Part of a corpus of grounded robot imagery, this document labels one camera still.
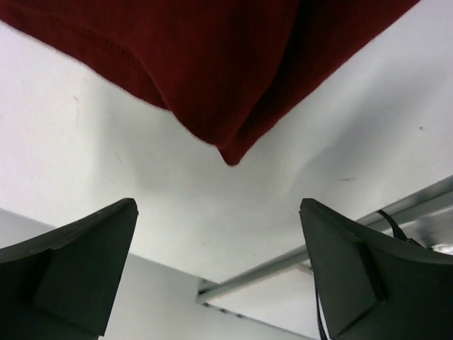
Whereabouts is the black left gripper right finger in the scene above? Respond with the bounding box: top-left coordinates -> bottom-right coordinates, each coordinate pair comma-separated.
300,198 -> 452,339

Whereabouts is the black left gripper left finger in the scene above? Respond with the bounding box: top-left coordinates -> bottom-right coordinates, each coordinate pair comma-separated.
1,198 -> 139,339

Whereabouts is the dark red t-shirt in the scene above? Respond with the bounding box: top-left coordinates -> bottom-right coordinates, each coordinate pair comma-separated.
1,1 -> 414,166

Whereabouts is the black base cable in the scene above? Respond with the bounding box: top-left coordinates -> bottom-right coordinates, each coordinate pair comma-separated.
377,208 -> 429,249

